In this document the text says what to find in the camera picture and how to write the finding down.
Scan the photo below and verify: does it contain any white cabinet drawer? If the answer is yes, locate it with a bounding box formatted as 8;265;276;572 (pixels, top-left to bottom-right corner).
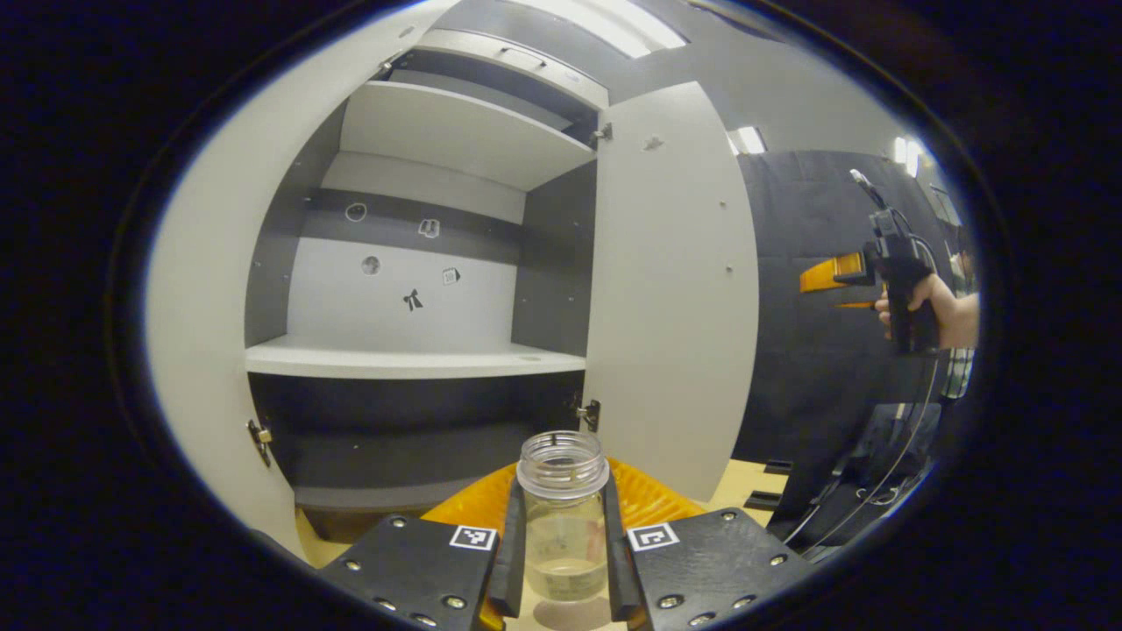
412;28;611;111

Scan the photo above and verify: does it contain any clear glass bottle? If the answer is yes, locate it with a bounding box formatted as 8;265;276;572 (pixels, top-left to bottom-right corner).
515;429;611;606

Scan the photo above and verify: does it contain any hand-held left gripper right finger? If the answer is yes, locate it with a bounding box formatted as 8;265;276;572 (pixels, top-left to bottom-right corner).
600;456;816;631

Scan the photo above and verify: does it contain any grey white cabinet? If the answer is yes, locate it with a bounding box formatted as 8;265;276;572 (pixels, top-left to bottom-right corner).
244;26;614;540

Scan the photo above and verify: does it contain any person's checked shirt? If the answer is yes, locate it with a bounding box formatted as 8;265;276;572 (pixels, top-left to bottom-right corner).
945;349;976;400

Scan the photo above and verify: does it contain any white cabinet door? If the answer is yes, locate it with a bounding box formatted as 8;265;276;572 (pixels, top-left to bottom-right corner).
583;81;762;502
145;4;461;562

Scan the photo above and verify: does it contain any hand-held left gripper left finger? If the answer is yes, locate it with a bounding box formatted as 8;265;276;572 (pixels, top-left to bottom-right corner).
320;463;528;631

